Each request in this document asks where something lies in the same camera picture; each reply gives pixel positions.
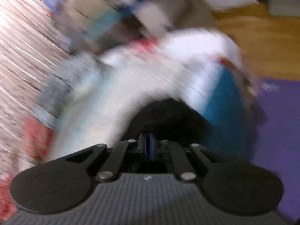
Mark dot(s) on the red floral quilt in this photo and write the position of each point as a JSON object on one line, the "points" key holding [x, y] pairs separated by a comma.
{"points": [[42, 112]]}

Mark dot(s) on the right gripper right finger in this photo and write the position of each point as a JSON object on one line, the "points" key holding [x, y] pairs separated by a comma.
{"points": [[182, 167]]}

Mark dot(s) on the white storage box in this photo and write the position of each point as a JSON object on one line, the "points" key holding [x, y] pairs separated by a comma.
{"points": [[154, 21]]}

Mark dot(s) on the purple floor mat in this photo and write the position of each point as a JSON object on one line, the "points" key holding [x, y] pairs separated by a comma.
{"points": [[277, 143]]}

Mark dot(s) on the patterned bedsheet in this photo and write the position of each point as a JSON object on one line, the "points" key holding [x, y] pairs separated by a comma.
{"points": [[97, 99]]}

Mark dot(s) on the beige fabric storage bag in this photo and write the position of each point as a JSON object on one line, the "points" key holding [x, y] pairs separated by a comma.
{"points": [[79, 7]]}

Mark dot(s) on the black pants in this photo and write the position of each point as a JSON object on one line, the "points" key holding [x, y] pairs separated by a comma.
{"points": [[168, 119]]}

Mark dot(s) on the clear storage bin teal lid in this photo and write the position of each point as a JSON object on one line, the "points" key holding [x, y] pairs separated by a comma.
{"points": [[76, 33]]}

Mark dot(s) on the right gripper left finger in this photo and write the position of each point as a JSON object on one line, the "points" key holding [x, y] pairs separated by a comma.
{"points": [[128, 156]]}

